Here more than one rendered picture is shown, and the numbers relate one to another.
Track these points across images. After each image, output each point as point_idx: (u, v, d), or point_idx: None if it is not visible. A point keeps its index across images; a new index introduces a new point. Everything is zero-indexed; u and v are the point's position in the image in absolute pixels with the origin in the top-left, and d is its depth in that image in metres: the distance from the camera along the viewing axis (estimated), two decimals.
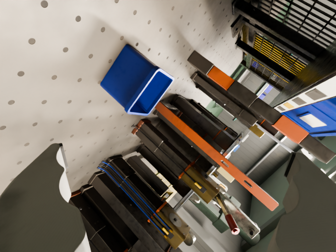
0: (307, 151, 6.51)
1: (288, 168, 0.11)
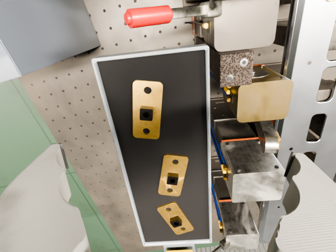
0: None
1: (288, 168, 0.11)
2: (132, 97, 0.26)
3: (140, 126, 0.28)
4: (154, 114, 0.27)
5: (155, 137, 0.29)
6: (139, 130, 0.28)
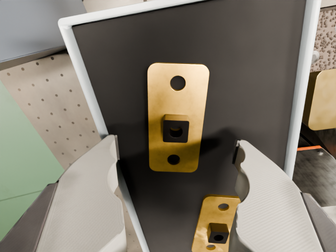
0: None
1: (235, 156, 0.12)
2: (148, 99, 0.13)
3: (162, 152, 0.15)
4: (190, 128, 0.14)
5: (190, 169, 0.16)
6: (161, 158, 0.16)
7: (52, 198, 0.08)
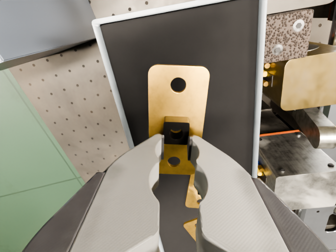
0: None
1: (190, 152, 0.12)
2: (148, 101, 0.13)
3: (163, 154, 0.15)
4: (190, 130, 0.14)
5: (191, 171, 0.16)
6: (161, 160, 0.15)
7: (98, 186, 0.08)
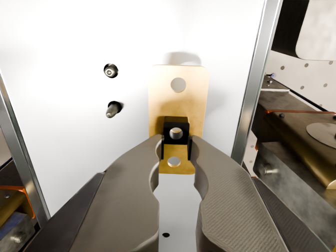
0: None
1: (190, 152, 0.12)
2: (148, 101, 0.13)
3: (163, 154, 0.15)
4: (190, 130, 0.14)
5: (191, 171, 0.16)
6: (161, 160, 0.15)
7: (98, 186, 0.08)
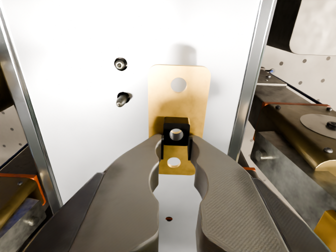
0: None
1: (190, 152, 0.12)
2: (148, 101, 0.13)
3: None
4: (191, 131, 0.14)
5: (191, 172, 0.16)
6: (160, 161, 0.15)
7: (98, 186, 0.08)
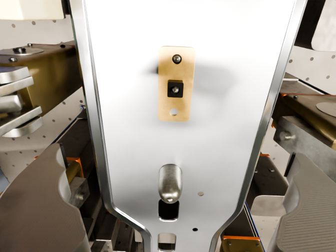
0: None
1: (288, 168, 0.11)
2: (158, 69, 0.21)
3: (166, 106, 0.23)
4: (184, 89, 0.22)
5: (185, 119, 0.24)
6: (165, 111, 0.24)
7: None
